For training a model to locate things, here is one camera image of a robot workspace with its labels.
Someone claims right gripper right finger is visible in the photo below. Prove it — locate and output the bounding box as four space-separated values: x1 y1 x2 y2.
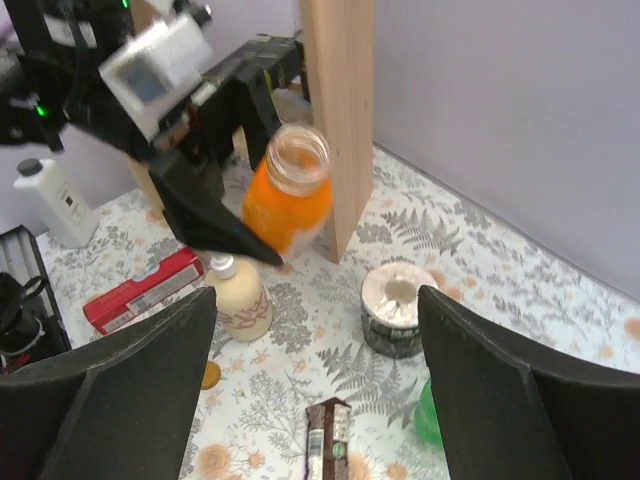
418 286 639 479

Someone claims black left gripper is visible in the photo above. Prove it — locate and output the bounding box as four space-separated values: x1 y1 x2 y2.
65 37 302 266

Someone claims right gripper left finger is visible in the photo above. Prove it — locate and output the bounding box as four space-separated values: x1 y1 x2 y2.
1 287 217 479

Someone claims green plastic bottle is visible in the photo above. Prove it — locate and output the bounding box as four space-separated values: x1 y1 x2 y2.
414 379 443 447

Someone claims orange juice bottle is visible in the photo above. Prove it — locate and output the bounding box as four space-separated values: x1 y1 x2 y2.
242 123 333 257

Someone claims orange bottle cap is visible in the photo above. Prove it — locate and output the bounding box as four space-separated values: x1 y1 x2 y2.
201 361 222 390

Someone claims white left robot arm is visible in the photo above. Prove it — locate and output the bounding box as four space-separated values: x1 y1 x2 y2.
1 1 299 266

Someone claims cream pump soap bottle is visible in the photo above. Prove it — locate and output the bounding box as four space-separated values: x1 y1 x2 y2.
204 254 273 342

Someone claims red toothpaste box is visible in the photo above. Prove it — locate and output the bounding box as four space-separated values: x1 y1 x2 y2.
83 248 204 335

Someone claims wooden shelf unit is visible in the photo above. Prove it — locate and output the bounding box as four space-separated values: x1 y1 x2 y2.
127 0 376 265

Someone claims floral table mat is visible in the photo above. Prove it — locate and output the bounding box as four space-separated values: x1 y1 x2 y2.
37 142 640 480

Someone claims white button box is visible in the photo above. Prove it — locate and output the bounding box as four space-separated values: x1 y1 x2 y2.
13 158 99 249

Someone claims brown chocolate bar wrapper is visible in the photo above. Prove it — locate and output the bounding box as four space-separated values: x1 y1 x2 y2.
304 397 352 480

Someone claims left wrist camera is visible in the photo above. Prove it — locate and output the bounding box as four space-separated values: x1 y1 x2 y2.
99 1 212 141

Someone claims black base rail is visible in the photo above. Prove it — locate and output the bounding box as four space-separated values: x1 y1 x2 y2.
1 226 71 375

